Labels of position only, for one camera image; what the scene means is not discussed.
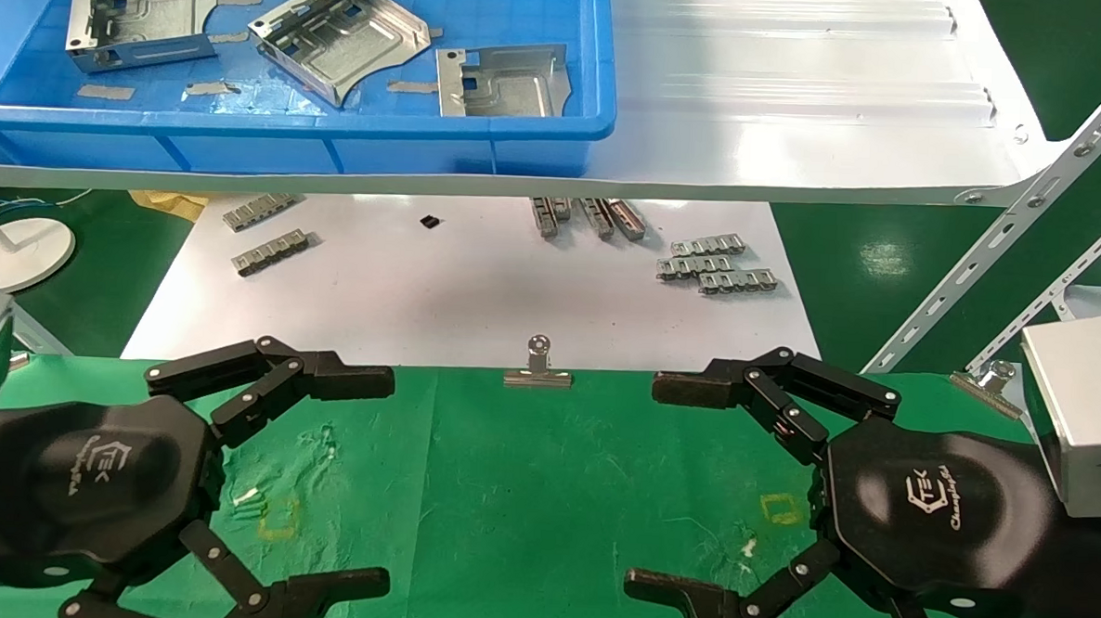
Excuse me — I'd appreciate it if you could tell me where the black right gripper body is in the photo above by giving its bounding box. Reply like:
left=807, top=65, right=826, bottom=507
left=807, top=416, right=1101, bottom=618

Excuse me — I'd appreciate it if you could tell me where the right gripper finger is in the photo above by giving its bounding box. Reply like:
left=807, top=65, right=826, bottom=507
left=623, top=530, right=957, bottom=618
left=649, top=341, right=904, bottom=470

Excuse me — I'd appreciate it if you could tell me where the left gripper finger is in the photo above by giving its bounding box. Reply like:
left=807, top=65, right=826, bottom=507
left=58, top=513, right=394, bottom=618
left=141, top=330, right=397, bottom=457

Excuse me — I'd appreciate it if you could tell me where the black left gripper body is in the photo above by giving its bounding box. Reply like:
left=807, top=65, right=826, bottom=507
left=0, top=387, right=229, bottom=602

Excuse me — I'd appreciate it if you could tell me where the sheet metal bracket part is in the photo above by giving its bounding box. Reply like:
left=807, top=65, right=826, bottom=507
left=65, top=0, right=220, bottom=80
left=434, top=39, right=575, bottom=124
left=244, top=0, right=434, bottom=112

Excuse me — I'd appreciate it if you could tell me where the green table cloth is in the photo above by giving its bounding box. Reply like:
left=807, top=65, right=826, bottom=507
left=0, top=333, right=1101, bottom=618

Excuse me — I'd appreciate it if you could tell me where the blue plastic bin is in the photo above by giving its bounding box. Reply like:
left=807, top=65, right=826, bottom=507
left=0, top=0, right=622, bottom=194

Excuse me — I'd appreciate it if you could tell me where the white round stand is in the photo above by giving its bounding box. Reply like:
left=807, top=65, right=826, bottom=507
left=0, top=194, right=79, bottom=297

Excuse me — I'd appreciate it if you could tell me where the yellow bag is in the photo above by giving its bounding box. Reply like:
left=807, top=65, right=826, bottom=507
left=127, top=188, right=211, bottom=223

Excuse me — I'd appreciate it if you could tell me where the slotted white angle strut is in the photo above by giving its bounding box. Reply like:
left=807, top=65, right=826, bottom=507
left=964, top=184, right=1101, bottom=380
left=861, top=31, right=1101, bottom=385

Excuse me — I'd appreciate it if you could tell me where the white metal shelf board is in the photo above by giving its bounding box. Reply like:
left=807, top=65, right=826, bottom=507
left=0, top=0, right=1081, bottom=235

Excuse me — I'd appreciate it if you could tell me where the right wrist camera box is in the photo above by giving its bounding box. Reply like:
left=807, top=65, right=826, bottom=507
left=1013, top=310, right=1101, bottom=521

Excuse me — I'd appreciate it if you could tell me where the thin white cable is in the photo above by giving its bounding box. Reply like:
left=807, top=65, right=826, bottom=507
left=0, top=185, right=92, bottom=225

